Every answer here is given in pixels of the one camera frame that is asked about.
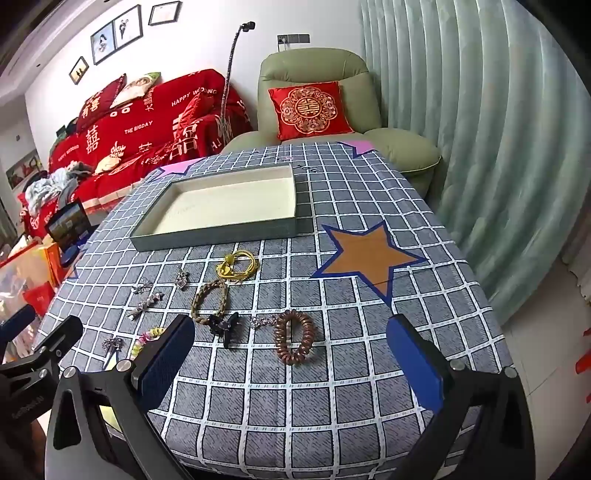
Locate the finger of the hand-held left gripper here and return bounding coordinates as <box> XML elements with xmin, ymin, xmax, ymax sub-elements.
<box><xmin>0</xmin><ymin>304</ymin><xmax>37</xmax><ymax>344</ymax></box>
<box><xmin>0</xmin><ymin>316</ymin><xmax>85</xmax><ymax>384</ymax></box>

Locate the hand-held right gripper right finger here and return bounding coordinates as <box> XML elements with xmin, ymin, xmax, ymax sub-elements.
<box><xmin>385</xmin><ymin>314</ymin><xmax>536</xmax><ymax>480</ymax></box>

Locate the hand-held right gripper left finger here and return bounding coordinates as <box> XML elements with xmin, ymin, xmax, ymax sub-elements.
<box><xmin>45</xmin><ymin>315</ymin><xmax>197</xmax><ymax>480</ymax></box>

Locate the silver bow hair clip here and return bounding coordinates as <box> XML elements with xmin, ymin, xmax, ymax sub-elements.
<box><xmin>128</xmin><ymin>292</ymin><xmax>166</xmax><ymax>320</ymax></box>

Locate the black hair claw clip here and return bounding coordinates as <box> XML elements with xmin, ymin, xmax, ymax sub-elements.
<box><xmin>206</xmin><ymin>311</ymin><xmax>242</xmax><ymax>350</ymax></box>

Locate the yellow cord bracelet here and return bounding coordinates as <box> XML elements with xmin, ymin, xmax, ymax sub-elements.
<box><xmin>213</xmin><ymin>249</ymin><xmax>260</xmax><ymax>281</ymax></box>

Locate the brown spiral hair tie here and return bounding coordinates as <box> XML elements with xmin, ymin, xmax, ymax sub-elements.
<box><xmin>273</xmin><ymin>310</ymin><xmax>317</xmax><ymax>365</ymax></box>

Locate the grey jewelry tray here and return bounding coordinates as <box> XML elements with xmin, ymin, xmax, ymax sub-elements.
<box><xmin>129</xmin><ymin>162</ymin><xmax>298</xmax><ymax>252</ymax></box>

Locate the orange gift bag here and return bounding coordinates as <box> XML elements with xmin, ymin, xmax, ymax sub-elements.
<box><xmin>0</xmin><ymin>242</ymin><xmax>63</xmax><ymax>315</ymax></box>

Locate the grey checked tablecloth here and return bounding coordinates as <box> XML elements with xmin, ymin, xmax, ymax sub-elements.
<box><xmin>34</xmin><ymin>141</ymin><xmax>513</xmax><ymax>480</ymax></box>

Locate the dark framed screen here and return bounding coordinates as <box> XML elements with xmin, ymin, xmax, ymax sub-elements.
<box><xmin>45</xmin><ymin>199</ymin><xmax>95</xmax><ymax>266</ymax></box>

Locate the grey clothes pile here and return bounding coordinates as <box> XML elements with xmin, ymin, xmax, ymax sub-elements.
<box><xmin>23</xmin><ymin>167</ymin><xmax>93</xmax><ymax>215</ymax></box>

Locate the cream plush toy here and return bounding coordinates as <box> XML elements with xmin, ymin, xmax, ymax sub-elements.
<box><xmin>95</xmin><ymin>154</ymin><xmax>124</xmax><ymax>174</ymax></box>

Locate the red printed sofa cover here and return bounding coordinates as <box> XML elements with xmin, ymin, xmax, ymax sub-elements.
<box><xmin>18</xmin><ymin>69</ymin><xmax>254</xmax><ymax>236</ymax></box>

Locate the red lettered pillow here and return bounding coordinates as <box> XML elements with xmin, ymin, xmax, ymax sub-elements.
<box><xmin>76</xmin><ymin>74</ymin><xmax>127</xmax><ymax>132</ymax></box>

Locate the red fringed pillow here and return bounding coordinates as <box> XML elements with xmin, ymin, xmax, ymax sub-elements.
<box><xmin>178</xmin><ymin>90</ymin><xmax>218</xmax><ymax>134</ymax></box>

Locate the photo print pillow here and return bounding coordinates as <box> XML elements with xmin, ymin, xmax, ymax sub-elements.
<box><xmin>109</xmin><ymin>71</ymin><xmax>162</xmax><ymax>109</ymax></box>

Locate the pale green curtain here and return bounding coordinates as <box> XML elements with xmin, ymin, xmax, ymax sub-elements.
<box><xmin>359</xmin><ymin>0</ymin><xmax>591</xmax><ymax>324</ymax></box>

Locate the red embroidered cushion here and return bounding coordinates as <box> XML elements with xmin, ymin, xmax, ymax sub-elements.
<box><xmin>268</xmin><ymin>80</ymin><xmax>356</xmax><ymax>141</ymax></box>

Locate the green armchair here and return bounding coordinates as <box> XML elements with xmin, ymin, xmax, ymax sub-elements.
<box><xmin>221</xmin><ymin>47</ymin><xmax>441</xmax><ymax>185</ymax></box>

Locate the framed certificate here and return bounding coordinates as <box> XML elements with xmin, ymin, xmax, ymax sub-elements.
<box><xmin>148</xmin><ymin>1</ymin><xmax>182</xmax><ymax>26</ymax></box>

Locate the colourful beaded bracelet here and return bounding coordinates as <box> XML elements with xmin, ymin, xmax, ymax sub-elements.
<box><xmin>129</xmin><ymin>327</ymin><xmax>164</xmax><ymax>361</ymax></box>

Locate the brown braided bracelet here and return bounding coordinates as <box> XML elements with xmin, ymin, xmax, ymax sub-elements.
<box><xmin>190</xmin><ymin>278</ymin><xmax>230</xmax><ymax>325</ymax></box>

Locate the red landscape wall picture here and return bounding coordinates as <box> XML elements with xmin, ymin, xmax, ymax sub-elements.
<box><xmin>6</xmin><ymin>150</ymin><xmax>40</xmax><ymax>190</ymax></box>

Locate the small black picture frame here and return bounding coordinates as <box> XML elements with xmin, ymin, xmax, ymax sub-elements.
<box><xmin>68</xmin><ymin>56</ymin><xmax>89</xmax><ymax>85</ymax></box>

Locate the black portrait picture frame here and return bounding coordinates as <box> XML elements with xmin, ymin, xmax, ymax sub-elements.
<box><xmin>90</xmin><ymin>21</ymin><xmax>116</xmax><ymax>65</ymax></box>

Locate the black couple picture frame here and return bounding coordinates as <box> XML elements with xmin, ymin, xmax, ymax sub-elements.
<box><xmin>113</xmin><ymin>4</ymin><xmax>142</xmax><ymax>49</ymax></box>

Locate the gooseneck camera stand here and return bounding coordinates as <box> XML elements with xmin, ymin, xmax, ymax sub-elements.
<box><xmin>217</xmin><ymin>21</ymin><xmax>257</xmax><ymax>144</ymax></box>

